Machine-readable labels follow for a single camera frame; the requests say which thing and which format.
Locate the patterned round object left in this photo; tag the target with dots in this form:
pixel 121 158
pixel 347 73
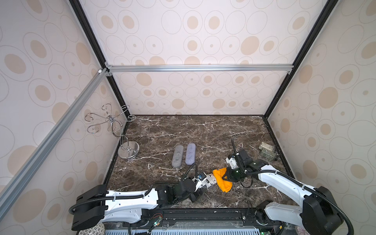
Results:
pixel 98 229

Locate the green clear box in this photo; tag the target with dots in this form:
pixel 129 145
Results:
pixel 268 151

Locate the lavender eyeglass case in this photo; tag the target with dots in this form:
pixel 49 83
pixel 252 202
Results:
pixel 190 154

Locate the grey eyeglass case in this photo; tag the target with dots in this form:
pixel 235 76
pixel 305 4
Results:
pixel 177 156

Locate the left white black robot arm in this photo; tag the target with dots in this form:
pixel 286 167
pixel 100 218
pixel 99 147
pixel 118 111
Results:
pixel 99 204

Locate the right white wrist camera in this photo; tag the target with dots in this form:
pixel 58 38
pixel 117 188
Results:
pixel 232 162

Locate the orange cleaning cloth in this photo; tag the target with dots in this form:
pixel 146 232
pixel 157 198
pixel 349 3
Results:
pixel 222 181

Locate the chrome hook stand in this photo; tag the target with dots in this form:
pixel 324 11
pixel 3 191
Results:
pixel 128 150

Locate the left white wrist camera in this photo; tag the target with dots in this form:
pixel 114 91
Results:
pixel 200 181

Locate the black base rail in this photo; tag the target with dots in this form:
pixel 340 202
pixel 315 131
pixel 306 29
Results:
pixel 195 221

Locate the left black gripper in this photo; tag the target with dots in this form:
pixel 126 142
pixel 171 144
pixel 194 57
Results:
pixel 198 194

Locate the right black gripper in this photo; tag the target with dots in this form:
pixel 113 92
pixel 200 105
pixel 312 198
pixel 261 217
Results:
pixel 238 160

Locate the horizontal aluminium frame bar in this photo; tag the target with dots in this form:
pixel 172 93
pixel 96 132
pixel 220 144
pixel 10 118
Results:
pixel 197 68

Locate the diagonal aluminium frame bar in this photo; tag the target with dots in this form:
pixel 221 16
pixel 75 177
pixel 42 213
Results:
pixel 31 166

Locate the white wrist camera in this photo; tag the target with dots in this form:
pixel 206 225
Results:
pixel 200 181
pixel 232 162

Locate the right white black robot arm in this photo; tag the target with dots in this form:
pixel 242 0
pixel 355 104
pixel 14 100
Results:
pixel 316 209

